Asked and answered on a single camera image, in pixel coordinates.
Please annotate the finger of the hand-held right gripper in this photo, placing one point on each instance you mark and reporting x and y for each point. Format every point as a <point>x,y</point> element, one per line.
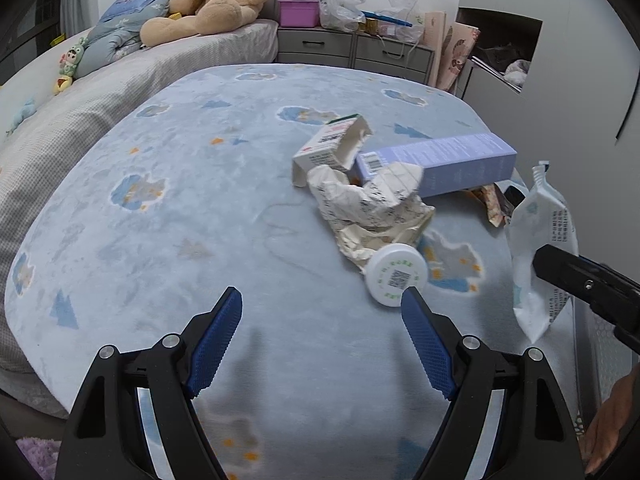
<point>575,275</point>

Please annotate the light blue plush toy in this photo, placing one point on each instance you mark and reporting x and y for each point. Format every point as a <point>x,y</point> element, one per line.
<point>22,115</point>

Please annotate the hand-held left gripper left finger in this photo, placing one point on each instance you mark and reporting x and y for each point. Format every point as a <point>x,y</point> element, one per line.
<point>217,345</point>

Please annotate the purple rug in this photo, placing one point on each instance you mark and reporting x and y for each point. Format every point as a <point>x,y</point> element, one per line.
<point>37,457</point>

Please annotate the grey bed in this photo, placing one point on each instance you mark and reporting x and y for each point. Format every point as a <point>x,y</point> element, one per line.
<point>75,110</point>

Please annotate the white wardrobe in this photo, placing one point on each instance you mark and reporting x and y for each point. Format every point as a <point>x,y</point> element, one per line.
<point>575,85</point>

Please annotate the lavender cardboard box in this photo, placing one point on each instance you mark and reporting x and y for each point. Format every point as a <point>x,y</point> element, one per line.
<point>450,160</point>

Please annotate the pink printed flat box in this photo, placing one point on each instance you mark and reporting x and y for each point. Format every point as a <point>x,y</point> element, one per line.
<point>457,57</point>

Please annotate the white plastic wipes packet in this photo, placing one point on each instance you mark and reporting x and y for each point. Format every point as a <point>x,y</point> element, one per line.
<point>540,215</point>

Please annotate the gold foil package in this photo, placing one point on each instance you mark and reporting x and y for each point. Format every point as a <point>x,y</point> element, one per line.
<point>372,25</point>

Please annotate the beige teddy bear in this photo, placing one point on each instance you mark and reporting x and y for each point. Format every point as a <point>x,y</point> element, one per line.
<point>225,0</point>

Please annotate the printed paper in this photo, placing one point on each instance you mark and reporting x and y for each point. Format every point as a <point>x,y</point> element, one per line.
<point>370,210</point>

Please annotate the pink plastic box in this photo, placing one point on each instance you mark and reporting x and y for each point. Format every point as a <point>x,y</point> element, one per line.
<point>298,14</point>

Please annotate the white plastic bag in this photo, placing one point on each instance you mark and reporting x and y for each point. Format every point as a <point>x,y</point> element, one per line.
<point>340,5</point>

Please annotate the plain pink flat box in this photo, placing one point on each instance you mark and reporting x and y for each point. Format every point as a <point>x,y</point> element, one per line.
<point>435,45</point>

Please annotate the white round jar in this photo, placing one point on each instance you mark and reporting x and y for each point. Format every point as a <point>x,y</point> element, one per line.
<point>395,275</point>

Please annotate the yellow toy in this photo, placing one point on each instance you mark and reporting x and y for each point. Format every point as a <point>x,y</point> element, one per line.
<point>175,16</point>

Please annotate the brown snack wrapper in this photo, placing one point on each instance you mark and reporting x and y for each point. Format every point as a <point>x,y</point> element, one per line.
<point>492,202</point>

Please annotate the blue patterned quilt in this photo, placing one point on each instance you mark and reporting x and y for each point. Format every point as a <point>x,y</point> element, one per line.
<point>115,35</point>

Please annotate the person's right hand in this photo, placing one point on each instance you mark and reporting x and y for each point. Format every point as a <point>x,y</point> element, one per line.
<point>607,425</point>

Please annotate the grey mesh wastebasket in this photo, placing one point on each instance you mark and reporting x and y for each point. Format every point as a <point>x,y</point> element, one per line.
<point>597,360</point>

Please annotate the small green yellow doll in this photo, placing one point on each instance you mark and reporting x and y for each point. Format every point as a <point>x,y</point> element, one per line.
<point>70,62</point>

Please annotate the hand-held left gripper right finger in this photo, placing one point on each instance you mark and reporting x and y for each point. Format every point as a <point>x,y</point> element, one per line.
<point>427,345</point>

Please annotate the white carton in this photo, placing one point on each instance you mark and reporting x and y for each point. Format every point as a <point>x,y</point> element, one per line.
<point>325,147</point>

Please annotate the clear plastic bag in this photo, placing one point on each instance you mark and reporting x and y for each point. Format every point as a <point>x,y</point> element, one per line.
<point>405,10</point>

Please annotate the white cloth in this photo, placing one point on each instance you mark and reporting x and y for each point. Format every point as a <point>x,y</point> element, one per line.
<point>517,71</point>

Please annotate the dark cloth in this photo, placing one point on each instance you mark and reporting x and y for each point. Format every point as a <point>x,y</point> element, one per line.
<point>492,55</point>

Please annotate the printed light blue blanket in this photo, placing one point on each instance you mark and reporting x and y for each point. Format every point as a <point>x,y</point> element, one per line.
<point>200,185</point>

